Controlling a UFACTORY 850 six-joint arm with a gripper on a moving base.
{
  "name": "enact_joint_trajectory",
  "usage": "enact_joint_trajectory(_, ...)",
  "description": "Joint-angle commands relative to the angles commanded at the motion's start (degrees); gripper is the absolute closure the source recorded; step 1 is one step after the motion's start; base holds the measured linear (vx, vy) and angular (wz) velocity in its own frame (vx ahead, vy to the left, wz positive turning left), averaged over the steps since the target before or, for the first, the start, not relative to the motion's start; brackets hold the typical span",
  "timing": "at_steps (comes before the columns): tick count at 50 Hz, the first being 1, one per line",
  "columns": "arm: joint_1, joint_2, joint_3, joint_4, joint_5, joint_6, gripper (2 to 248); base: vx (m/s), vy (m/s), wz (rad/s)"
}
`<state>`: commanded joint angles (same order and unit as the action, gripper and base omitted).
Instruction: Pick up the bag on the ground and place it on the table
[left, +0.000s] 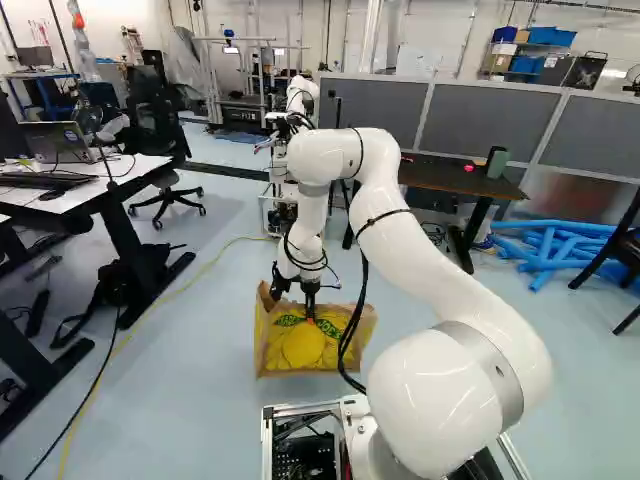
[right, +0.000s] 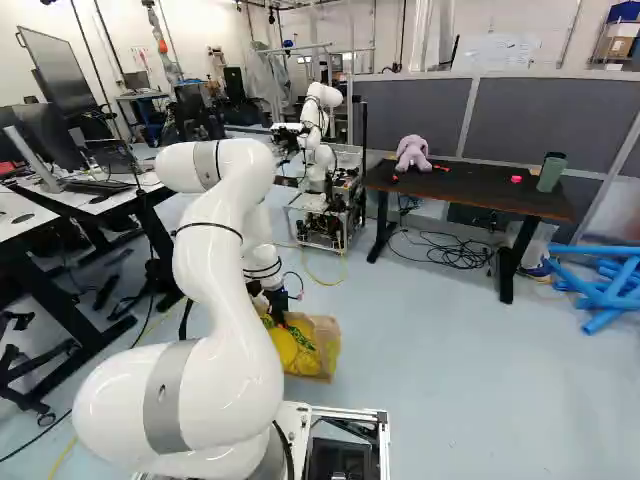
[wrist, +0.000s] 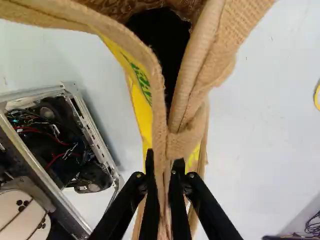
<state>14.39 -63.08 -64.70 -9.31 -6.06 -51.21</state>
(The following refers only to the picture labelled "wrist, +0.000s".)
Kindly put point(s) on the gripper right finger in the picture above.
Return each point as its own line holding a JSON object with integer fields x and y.
{"x": 200, "y": 207}

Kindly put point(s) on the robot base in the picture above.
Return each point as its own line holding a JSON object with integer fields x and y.
{"x": 47, "y": 160}

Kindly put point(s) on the tan jute bag yellow print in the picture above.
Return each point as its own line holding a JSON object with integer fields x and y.
{"x": 160, "y": 82}

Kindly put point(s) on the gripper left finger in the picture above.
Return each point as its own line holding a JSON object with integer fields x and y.
{"x": 120, "y": 207}

